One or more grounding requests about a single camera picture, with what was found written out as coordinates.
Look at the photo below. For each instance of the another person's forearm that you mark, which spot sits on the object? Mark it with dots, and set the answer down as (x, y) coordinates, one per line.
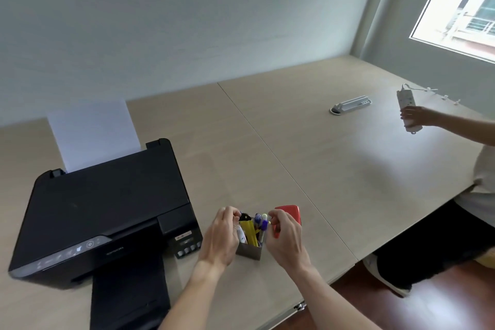
(464, 128)

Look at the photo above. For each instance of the person's right forearm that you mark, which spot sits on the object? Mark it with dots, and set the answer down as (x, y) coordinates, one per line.
(332, 302)

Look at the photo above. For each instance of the person's right hand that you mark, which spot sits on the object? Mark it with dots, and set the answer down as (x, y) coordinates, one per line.
(288, 244)

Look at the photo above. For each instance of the slim blue pen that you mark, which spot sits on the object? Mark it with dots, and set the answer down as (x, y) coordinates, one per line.
(256, 220)

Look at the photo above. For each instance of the grey pen holder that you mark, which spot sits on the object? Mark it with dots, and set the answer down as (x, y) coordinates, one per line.
(249, 251)

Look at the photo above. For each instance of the white correction tape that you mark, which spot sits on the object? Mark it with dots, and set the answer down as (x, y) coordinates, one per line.
(242, 234)

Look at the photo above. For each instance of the window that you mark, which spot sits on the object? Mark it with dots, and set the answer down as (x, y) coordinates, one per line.
(456, 1)

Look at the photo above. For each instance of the person's left forearm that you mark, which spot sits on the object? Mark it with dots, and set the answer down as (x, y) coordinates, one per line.
(189, 299)

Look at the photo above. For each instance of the grey table cable box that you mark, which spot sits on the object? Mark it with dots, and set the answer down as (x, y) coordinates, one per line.
(354, 104)

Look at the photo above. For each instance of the blue white marker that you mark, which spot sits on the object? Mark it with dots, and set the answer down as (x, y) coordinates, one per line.
(264, 224)

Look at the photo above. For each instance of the white power strip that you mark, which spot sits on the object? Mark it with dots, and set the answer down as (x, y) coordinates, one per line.
(407, 99)

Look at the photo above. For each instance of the yellow utility knife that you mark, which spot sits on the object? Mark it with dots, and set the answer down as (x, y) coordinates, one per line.
(249, 229)

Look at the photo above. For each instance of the red hole punch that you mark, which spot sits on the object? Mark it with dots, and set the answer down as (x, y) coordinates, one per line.
(288, 211)

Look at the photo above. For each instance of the white paper sheet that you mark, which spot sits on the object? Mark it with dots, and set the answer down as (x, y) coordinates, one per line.
(93, 132)

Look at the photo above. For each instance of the black printer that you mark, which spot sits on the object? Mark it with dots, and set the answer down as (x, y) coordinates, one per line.
(96, 194)

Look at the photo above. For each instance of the person's left hand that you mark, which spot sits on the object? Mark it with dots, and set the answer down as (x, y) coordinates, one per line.
(218, 241)

